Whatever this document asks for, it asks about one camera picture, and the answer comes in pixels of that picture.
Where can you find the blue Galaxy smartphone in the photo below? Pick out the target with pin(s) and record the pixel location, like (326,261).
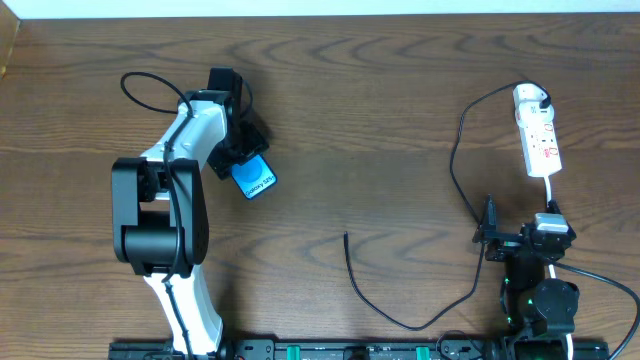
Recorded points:
(254,177)

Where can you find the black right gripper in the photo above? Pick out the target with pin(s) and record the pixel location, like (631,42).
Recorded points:
(509,240)

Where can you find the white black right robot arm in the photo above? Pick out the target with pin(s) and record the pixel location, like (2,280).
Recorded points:
(540,307)

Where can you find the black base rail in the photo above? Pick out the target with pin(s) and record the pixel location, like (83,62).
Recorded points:
(456,348)

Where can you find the white charger adapter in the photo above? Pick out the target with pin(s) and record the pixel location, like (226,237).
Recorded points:
(532,105)

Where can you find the white power strip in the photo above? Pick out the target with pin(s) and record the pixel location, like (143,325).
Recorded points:
(540,149)

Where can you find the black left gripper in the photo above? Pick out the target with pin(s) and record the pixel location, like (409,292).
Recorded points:
(245,150)

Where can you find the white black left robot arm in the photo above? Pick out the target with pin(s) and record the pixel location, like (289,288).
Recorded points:
(159,215)

